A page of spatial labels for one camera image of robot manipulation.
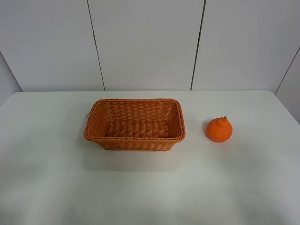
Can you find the orange fruit with stem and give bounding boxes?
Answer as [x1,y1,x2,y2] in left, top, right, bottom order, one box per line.
[205,116,233,143]

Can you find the orange woven rectangular basket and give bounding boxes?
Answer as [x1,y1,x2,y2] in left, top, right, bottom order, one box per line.
[83,98,186,151]

